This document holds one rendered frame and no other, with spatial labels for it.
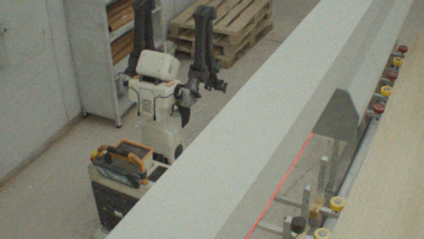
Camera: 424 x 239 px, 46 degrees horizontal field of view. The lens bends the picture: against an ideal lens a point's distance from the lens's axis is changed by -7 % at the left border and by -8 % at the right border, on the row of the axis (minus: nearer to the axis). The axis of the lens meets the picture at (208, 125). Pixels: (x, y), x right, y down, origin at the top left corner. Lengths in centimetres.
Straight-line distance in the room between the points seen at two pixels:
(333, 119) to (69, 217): 348
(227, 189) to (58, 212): 376
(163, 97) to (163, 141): 36
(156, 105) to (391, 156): 139
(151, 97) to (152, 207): 265
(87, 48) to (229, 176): 428
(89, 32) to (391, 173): 280
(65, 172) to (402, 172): 277
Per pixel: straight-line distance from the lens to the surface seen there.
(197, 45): 300
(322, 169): 266
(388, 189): 287
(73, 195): 427
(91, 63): 472
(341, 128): 73
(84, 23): 458
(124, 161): 303
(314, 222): 289
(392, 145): 319
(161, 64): 300
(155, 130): 324
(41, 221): 412
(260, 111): 50
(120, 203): 320
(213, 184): 42
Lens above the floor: 273
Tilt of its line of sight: 34 degrees down
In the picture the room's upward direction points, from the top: 3 degrees counter-clockwise
